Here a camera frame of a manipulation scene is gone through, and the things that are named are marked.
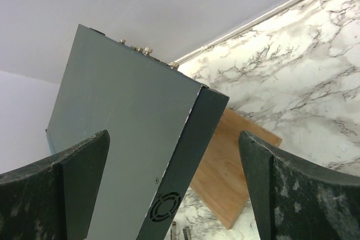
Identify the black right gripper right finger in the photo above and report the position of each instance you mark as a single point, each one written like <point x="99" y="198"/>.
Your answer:
<point x="293" y="198"/>

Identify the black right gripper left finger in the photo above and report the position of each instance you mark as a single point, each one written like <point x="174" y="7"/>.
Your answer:
<point x="54" y="198"/>

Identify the wooden base board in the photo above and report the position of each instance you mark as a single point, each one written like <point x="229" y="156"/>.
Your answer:
<point x="219" y="180"/>

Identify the dark blue network switch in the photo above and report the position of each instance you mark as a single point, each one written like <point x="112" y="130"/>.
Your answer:
<point x="160" y="123"/>

